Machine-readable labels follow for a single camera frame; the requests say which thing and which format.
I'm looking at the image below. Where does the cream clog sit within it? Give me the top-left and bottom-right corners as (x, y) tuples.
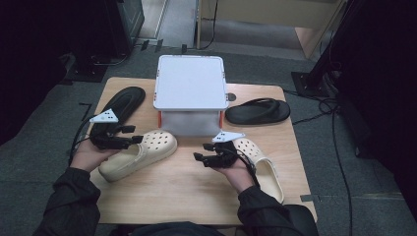
(97, 129), (179, 183)
(230, 137), (285, 205)

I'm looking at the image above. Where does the black metal stand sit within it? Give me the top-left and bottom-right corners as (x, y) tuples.
(290, 0), (358, 98)

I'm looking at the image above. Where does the black hanging cable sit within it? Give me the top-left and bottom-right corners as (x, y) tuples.
(200, 0), (219, 51)

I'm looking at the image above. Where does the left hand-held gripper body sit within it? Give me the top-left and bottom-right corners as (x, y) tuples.
(89, 108), (134, 151)

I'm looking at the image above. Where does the black floor cable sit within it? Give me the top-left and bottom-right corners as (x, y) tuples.
(283, 88), (354, 236)

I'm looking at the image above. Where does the grey floor tape strip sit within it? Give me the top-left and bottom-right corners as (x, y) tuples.
(299, 194), (321, 203)

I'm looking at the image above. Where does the wooden cabinet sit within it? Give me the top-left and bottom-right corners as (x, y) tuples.
(196, 0), (348, 60)

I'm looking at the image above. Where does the person's left hand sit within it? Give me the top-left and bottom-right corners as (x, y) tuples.
(69, 140), (121, 174)

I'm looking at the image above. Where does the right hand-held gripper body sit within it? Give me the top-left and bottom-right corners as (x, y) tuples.
(203, 131), (246, 169)

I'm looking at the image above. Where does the black cabinet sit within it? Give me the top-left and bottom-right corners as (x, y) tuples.
(70, 0), (146, 67)

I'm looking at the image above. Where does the black flip-flop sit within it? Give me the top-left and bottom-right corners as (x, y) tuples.
(224, 97), (292, 126)
(89, 86), (147, 139)

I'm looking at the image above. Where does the person's torso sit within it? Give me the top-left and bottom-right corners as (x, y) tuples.
(109, 220), (244, 236)

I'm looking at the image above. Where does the right hand-held gripper cable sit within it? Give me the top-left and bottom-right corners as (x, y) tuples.
(225, 146), (262, 189)

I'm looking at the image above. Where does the white shoe rack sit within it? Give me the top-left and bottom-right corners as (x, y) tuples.
(152, 54), (230, 138)

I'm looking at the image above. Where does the person's right hand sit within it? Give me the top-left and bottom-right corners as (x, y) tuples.
(217, 159), (260, 195)

